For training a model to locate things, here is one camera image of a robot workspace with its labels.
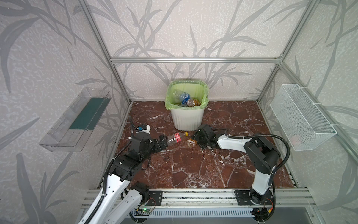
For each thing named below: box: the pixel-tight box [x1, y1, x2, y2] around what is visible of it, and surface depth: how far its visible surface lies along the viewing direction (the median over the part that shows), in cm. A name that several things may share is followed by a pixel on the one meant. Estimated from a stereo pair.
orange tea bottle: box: [186, 138, 198, 148], surface depth 91 cm
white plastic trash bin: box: [170, 107, 206, 132], surface depth 88 cm
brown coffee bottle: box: [186, 98, 202, 107], surface depth 89 cm
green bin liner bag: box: [165, 79, 210, 110], surface depth 93 cm
